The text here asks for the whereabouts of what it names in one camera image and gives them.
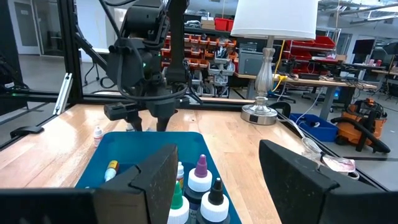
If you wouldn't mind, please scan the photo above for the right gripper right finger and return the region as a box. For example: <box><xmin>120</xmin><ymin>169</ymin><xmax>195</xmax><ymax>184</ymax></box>
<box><xmin>259</xmin><ymin>139</ymin><xmax>340</xmax><ymax>224</ymax></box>

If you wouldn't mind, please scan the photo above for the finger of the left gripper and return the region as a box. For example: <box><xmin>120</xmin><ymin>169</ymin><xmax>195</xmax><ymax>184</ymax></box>
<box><xmin>155</xmin><ymin>116</ymin><xmax>172</xmax><ymax>133</ymax></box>
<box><xmin>126</xmin><ymin>110</ymin><xmax>144</xmax><ymax>133</ymax></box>

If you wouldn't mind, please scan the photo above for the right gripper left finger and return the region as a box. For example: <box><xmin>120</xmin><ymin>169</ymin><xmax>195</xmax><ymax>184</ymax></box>
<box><xmin>94</xmin><ymin>144</ymin><xmax>179</xmax><ymax>224</ymax></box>

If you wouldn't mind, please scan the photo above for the small white-capped dropper bottle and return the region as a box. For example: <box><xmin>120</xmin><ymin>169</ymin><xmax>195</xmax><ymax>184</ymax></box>
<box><xmin>104</xmin><ymin>160</ymin><xmax>120</xmax><ymax>183</ymax></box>
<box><xmin>176</xmin><ymin>161</ymin><xmax>185</xmax><ymax>190</ymax></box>

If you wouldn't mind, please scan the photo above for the green-capped food colouring bottle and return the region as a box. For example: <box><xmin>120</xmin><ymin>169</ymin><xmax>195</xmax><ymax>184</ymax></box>
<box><xmin>167</xmin><ymin>181</ymin><xmax>190</xmax><ymax>224</ymax></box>

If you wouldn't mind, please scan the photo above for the small yellow-label orange bottle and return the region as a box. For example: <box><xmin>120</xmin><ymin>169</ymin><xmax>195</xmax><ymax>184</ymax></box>
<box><xmin>93</xmin><ymin>125</ymin><xmax>104</xmax><ymax>148</ymax></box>

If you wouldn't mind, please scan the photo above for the purple-capped food colouring bottle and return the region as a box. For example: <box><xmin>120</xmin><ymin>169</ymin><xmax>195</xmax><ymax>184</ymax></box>
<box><xmin>183</xmin><ymin>154</ymin><xmax>214</xmax><ymax>215</ymax></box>

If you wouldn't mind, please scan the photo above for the black-capped food colouring bottle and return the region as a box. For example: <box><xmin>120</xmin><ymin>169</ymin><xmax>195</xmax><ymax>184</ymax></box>
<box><xmin>196</xmin><ymin>177</ymin><xmax>231</xmax><ymax>224</ymax></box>

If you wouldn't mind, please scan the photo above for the blue plastic bin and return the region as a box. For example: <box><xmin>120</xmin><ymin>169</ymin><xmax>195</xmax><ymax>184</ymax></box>
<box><xmin>75</xmin><ymin>131</ymin><xmax>243</xmax><ymax>224</ymax></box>

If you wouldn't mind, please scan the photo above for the crumpled clear plastic wrapper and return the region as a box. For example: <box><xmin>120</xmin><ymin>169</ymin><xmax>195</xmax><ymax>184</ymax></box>
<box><xmin>321</xmin><ymin>155</ymin><xmax>358</xmax><ymax>174</ymax></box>

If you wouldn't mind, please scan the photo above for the blue floor storage bin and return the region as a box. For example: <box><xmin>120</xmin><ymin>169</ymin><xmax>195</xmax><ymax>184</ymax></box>
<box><xmin>289</xmin><ymin>112</ymin><xmax>340</xmax><ymax>143</ymax></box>

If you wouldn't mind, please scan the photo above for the silver metal strut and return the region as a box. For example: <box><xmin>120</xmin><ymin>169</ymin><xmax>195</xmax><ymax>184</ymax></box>
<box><xmin>52</xmin><ymin>73</ymin><xmax>74</xmax><ymax>116</ymax></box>

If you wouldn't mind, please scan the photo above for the orange shop vacuum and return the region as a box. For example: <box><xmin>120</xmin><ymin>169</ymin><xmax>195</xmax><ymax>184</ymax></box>
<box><xmin>330</xmin><ymin>98</ymin><xmax>392</xmax><ymax>154</ymax></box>

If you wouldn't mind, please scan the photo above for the black curved hook clamp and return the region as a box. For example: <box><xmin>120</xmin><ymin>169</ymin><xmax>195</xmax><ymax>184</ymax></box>
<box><xmin>269</xmin><ymin>101</ymin><xmax>292</xmax><ymax>119</ymax></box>

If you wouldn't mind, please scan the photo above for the orange bin parts rack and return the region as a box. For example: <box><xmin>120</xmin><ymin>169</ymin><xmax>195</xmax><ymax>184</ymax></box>
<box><xmin>161</xmin><ymin>30</ymin><xmax>240</xmax><ymax>97</ymax></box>

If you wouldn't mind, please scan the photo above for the red storage bin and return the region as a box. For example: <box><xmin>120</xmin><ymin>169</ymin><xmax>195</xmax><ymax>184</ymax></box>
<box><xmin>214</xmin><ymin>17</ymin><xmax>234</xmax><ymax>32</ymax></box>

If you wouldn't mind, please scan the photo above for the wooden top desk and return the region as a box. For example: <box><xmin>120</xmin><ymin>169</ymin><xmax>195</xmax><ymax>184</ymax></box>
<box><xmin>234</xmin><ymin>71</ymin><xmax>379</xmax><ymax>121</ymax></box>

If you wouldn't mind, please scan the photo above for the grey metal box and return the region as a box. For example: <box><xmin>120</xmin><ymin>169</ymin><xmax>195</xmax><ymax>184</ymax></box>
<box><xmin>238</xmin><ymin>49</ymin><xmax>266</xmax><ymax>75</ymax></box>

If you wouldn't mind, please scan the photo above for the black table clamp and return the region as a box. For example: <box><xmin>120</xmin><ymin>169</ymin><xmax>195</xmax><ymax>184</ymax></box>
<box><xmin>9</xmin><ymin>125</ymin><xmax>45</xmax><ymax>139</ymax></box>

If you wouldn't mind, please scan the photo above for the red bin shelf rack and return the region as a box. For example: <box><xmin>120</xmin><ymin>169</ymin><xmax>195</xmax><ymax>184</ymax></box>
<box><xmin>284</xmin><ymin>35</ymin><xmax>337</xmax><ymax>74</ymax></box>

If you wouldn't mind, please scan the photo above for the white shade silver table lamp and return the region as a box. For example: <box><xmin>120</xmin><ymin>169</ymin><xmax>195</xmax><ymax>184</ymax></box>
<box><xmin>230</xmin><ymin>0</ymin><xmax>320</xmax><ymax>126</ymax></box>

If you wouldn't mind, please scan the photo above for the dark computer monitor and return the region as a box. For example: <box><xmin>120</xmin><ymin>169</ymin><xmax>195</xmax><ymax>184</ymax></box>
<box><xmin>352</xmin><ymin>39</ymin><xmax>376</xmax><ymax>55</ymax></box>

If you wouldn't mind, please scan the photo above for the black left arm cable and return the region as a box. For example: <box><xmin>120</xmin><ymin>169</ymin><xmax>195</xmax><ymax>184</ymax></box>
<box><xmin>116</xmin><ymin>46</ymin><xmax>189</xmax><ymax>102</ymax></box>

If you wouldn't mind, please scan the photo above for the clear lamp cord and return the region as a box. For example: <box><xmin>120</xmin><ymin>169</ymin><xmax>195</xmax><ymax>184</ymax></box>
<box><xmin>276</xmin><ymin>115</ymin><xmax>308</xmax><ymax>141</ymax></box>

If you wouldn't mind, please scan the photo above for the yellow hanging cable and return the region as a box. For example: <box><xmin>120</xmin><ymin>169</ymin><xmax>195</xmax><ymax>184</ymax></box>
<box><xmin>272</xmin><ymin>39</ymin><xmax>289</xmax><ymax>93</ymax></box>

